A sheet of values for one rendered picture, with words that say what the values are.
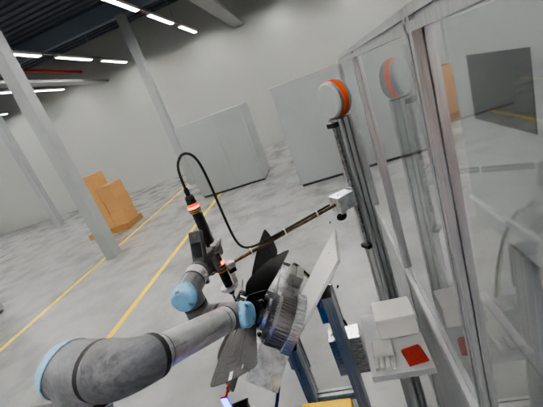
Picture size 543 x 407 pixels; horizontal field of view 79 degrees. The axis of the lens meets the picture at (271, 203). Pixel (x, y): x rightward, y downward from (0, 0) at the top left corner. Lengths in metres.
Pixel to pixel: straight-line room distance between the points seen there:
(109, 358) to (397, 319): 1.17
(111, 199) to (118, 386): 8.80
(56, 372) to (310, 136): 6.17
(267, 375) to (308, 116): 5.57
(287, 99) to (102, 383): 6.15
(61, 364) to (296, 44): 12.86
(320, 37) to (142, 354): 12.87
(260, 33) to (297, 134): 7.29
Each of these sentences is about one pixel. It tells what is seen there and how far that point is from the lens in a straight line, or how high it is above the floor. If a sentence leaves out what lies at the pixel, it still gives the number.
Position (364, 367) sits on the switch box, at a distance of 1.85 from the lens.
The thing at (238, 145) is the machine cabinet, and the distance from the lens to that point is 8.43.
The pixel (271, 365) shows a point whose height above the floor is 1.01.
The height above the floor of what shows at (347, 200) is 1.45.
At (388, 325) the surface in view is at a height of 0.94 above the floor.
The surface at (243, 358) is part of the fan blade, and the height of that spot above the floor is 1.18.
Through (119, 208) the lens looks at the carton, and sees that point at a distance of 9.44.
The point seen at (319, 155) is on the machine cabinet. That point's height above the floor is 0.54.
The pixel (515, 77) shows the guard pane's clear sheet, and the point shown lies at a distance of 0.42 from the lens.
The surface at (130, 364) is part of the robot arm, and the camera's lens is 0.73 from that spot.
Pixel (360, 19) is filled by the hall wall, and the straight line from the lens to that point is 13.41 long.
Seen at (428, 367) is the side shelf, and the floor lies 0.86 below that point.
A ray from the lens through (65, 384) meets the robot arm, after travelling 0.80.
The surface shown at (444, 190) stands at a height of 1.72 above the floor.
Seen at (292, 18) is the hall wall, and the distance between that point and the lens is 13.35.
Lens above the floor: 2.00
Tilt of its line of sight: 18 degrees down
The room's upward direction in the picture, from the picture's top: 20 degrees counter-clockwise
